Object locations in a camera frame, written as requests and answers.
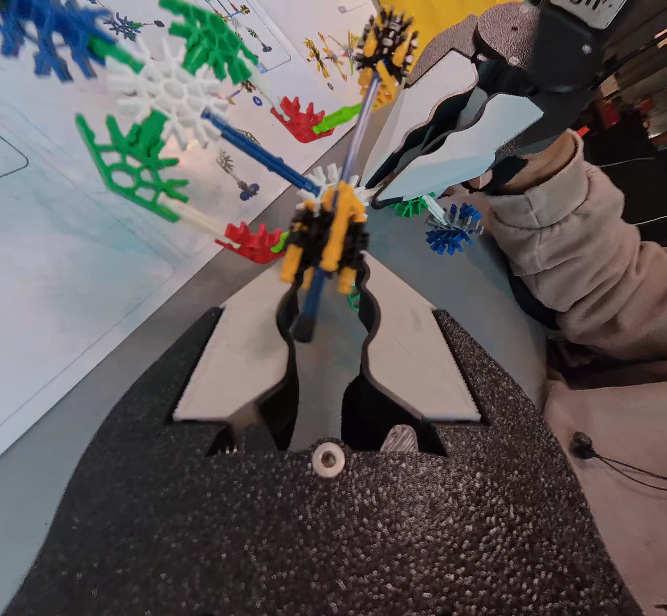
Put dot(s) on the person's right hand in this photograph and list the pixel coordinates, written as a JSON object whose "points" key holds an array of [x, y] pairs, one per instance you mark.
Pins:
{"points": [[547, 157]]}

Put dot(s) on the small orange toy connector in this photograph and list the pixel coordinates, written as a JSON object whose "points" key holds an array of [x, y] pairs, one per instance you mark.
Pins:
{"points": [[384, 88]]}

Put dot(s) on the beige printed hoodie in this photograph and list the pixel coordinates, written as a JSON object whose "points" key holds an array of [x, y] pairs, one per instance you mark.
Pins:
{"points": [[625, 522]]}

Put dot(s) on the lime green toy rod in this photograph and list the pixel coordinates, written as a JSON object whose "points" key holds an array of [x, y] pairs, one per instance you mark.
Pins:
{"points": [[338, 116], [281, 242]]}

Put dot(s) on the multicoloured construction toy model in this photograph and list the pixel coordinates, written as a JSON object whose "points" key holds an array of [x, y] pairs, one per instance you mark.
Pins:
{"points": [[166, 89]]}

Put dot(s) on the thin blue toy rod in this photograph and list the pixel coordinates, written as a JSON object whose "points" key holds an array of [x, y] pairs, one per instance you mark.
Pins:
{"points": [[359, 131]]}

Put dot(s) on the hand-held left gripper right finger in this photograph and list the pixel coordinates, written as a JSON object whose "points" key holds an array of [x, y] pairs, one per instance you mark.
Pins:
{"points": [[422, 365]]}

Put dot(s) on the white instruction sheet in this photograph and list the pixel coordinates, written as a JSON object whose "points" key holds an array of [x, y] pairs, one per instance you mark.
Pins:
{"points": [[78, 287]]}

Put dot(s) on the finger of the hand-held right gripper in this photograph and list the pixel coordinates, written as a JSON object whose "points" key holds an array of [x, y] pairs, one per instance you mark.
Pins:
{"points": [[469, 152], [437, 84]]}

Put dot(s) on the black orange toy wheel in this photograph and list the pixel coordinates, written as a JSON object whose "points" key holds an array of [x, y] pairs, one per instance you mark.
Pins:
{"points": [[333, 230], [388, 45]]}

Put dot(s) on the person's right forearm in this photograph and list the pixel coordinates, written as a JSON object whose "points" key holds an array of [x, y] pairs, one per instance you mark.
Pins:
{"points": [[573, 251]]}

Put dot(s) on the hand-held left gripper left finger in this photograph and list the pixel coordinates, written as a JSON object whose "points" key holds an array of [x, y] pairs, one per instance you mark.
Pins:
{"points": [[234, 365]]}

